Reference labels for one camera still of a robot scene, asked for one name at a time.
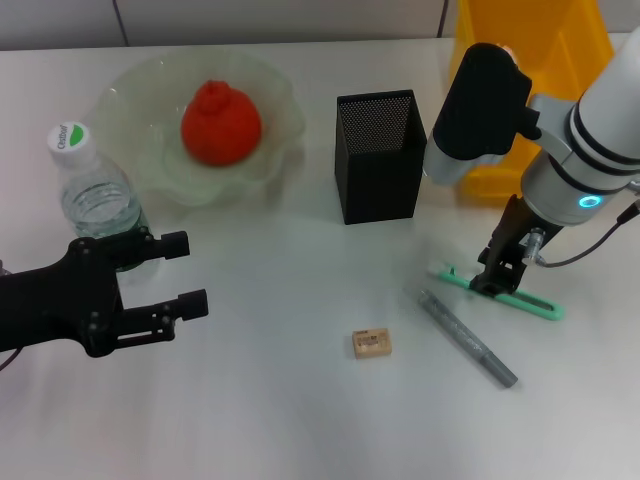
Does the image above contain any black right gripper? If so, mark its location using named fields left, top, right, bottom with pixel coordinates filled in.
left=468, top=194, right=565, bottom=297

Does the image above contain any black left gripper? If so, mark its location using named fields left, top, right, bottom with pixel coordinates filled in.
left=0, top=227, right=210, bottom=360

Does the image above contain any green pen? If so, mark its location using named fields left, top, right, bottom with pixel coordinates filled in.
left=427, top=264, right=567, bottom=323

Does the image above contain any clear green-label water bottle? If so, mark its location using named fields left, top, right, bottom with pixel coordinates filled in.
left=47, top=122, right=162, bottom=281

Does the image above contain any grey marker pen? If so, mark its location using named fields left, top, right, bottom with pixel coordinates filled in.
left=417, top=288, right=520, bottom=389

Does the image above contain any black mesh pen holder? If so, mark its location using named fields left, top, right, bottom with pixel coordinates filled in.
left=333, top=89, right=429, bottom=226

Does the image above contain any orange fruit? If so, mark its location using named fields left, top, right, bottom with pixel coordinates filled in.
left=180, top=79, right=264, bottom=168

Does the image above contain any green glass fruit plate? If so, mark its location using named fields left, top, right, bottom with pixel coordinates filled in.
left=94, top=52, right=308, bottom=209

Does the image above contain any yellow plastic bin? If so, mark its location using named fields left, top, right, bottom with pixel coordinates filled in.
left=449, top=0, right=617, bottom=207

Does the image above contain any right gripper cable with plugs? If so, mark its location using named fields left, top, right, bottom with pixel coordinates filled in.
left=522, top=198, right=640, bottom=269

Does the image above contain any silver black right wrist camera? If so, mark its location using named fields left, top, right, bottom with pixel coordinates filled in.
left=423, top=42, right=544, bottom=189

